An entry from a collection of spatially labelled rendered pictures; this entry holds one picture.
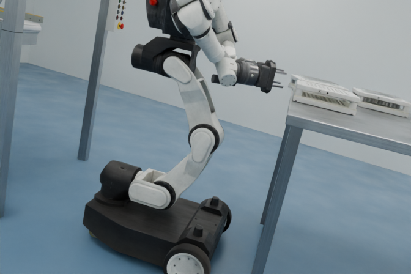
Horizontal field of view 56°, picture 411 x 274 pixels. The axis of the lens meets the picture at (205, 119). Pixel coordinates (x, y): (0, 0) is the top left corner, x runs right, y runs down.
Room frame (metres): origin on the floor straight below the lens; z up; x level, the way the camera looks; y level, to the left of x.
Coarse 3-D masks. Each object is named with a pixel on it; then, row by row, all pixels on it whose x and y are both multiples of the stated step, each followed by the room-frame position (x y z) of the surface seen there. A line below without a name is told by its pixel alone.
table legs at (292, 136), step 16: (288, 128) 2.21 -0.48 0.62; (288, 144) 1.21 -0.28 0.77; (288, 160) 1.21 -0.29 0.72; (272, 176) 2.21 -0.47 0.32; (288, 176) 1.20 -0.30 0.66; (272, 192) 2.21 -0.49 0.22; (272, 208) 1.21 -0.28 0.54; (272, 224) 1.21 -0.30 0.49; (256, 256) 1.21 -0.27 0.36; (256, 272) 1.21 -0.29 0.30
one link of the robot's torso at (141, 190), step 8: (136, 176) 1.74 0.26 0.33; (144, 176) 1.74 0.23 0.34; (152, 176) 1.85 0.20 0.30; (136, 184) 1.68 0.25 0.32; (144, 184) 1.68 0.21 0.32; (152, 184) 1.67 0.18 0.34; (128, 192) 1.69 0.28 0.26; (136, 192) 1.67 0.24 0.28; (144, 192) 1.67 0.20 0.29; (152, 192) 1.66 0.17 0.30; (160, 192) 1.65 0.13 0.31; (168, 192) 1.66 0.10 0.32; (136, 200) 1.68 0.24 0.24; (144, 200) 1.67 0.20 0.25; (152, 200) 1.66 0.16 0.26; (160, 200) 1.65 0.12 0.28; (168, 200) 1.65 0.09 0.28; (160, 208) 1.66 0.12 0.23
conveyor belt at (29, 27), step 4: (0, 20) 1.72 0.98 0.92; (24, 24) 1.84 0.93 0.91; (28, 24) 1.87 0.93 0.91; (32, 24) 1.91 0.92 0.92; (36, 24) 1.94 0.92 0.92; (24, 28) 1.83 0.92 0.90; (28, 28) 1.86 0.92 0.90; (32, 28) 1.90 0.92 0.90; (36, 28) 1.93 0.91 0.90; (40, 28) 1.97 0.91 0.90; (28, 32) 1.89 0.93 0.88; (32, 32) 1.92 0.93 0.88; (36, 32) 1.95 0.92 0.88
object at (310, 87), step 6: (300, 84) 1.54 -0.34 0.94; (306, 84) 1.59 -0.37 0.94; (312, 84) 1.66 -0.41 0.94; (318, 84) 1.74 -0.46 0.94; (306, 90) 1.53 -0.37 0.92; (312, 90) 1.53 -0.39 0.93; (318, 90) 1.53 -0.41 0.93; (324, 90) 1.52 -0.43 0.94; (330, 90) 1.58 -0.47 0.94; (336, 90) 1.65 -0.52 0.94; (342, 90) 1.73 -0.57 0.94; (330, 96) 1.52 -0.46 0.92; (336, 96) 1.51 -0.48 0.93; (342, 96) 1.51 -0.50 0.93; (348, 96) 1.51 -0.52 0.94; (354, 96) 1.53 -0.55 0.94
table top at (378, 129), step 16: (288, 112) 1.23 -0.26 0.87; (304, 112) 1.31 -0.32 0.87; (320, 112) 1.40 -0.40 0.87; (336, 112) 1.50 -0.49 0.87; (368, 112) 1.74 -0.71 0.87; (304, 128) 1.18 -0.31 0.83; (320, 128) 1.18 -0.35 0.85; (336, 128) 1.17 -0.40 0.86; (352, 128) 1.18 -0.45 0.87; (368, 128) 1.25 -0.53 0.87; (384, 128) 1.33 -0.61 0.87; (400, 128) 1.42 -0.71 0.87; (368, 144) 1.15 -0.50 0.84; (384, 144) 1.14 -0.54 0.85; (400, 144) 1.13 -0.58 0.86
